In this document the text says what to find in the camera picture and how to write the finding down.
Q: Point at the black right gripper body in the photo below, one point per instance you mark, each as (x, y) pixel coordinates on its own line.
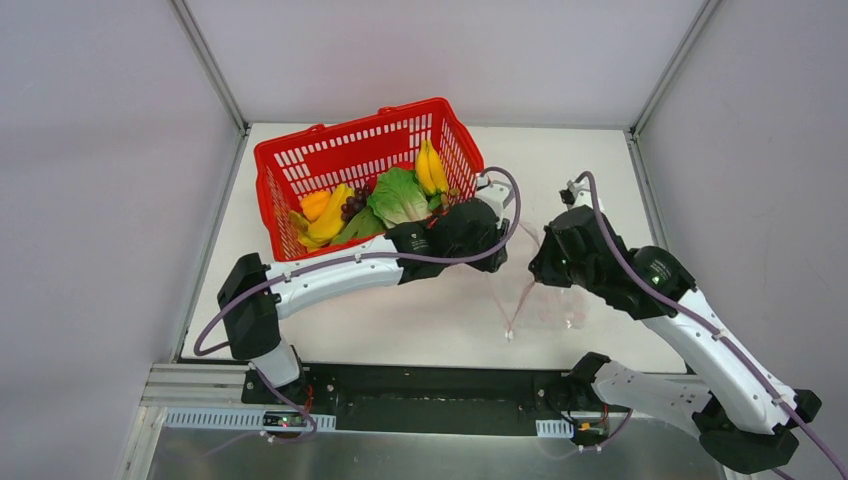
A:
(542, 263)

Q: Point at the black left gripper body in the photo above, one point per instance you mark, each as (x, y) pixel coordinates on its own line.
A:
(497, 256)

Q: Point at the green leafy vegetable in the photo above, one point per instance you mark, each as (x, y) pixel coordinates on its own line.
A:
(363, 225)

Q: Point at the yellow starfruit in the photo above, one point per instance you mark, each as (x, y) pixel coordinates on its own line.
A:
(320, 233)

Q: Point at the clear zip top bag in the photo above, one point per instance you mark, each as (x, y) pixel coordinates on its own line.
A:
(524, 305)

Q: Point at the green lettuce head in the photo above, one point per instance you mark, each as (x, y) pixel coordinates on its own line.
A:
(397, 198)

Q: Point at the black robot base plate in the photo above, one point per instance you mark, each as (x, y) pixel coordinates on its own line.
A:
(436, 400)

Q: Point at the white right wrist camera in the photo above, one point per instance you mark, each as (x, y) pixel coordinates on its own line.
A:
(577, 195)

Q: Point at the dark purple grape bunch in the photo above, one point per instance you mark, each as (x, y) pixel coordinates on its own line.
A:
(354, 203)

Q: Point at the orange bell pepper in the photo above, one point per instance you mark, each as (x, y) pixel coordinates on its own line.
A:
(314, 205)

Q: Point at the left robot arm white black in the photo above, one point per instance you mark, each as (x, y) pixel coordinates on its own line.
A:
(257, 296)

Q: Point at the red plastic shopping basket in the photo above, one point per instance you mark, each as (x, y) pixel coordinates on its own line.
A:
(355, 153)

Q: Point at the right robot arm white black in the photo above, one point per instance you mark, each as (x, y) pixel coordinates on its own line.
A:
(742, 416)

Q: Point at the small brown grape bunch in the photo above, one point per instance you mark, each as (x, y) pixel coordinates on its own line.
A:
(445, 200)

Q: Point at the yellow banana bunch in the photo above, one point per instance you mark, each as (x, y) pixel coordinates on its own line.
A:
(430, 171)

